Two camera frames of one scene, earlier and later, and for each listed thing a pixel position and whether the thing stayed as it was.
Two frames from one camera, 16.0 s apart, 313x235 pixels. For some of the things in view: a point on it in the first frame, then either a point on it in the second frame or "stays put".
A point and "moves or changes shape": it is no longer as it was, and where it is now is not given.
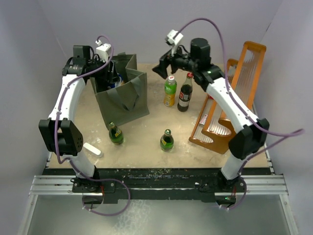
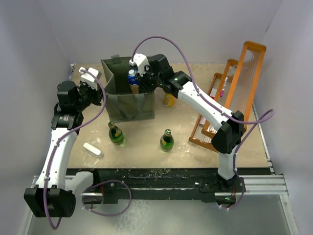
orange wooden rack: [213, 128] stays put
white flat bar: [93, 149] stays put
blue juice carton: [118, 82] → [133, 81]
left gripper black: [108, 76] → [97, 94]
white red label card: [203, 120] stays put
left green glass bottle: [115, 134] stays put
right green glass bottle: [167, 141] stays put
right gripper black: [161, 68] → [145, 82]
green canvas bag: [120, 105] moves or changes shape
